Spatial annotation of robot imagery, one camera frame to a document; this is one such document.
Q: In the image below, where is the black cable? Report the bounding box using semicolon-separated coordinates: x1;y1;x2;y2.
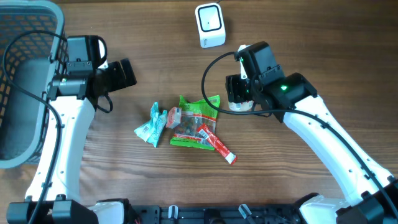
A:
2;29;68;224
201;51;398;212

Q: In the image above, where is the red stick sachet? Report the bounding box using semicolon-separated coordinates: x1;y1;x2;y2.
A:
197;124;237;165

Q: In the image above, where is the small red white packet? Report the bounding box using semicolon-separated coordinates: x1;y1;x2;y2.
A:
165;107;182;129

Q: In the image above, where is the right black cable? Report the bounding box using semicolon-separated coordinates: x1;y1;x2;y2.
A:
201;51;398;212

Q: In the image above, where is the teal snack packet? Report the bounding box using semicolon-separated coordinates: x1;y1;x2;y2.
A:
134;102;167;147

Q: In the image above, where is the white barcode scanner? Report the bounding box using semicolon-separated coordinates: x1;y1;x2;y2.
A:
195;2;226;49

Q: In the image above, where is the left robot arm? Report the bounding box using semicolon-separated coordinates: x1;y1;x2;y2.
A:
6;35;139;223

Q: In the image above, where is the left black cable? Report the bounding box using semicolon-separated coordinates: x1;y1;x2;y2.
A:
2;29;68;224

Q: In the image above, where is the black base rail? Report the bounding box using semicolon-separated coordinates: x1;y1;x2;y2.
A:
132;204;303;224

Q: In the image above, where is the grey plastic mesh basket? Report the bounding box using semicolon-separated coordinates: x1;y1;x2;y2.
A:
1;1;68;169

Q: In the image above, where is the green lid spice jar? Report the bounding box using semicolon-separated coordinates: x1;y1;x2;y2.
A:
228;100;254;112

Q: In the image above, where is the green snack bag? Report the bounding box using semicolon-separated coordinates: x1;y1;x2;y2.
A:
170;95;218;151

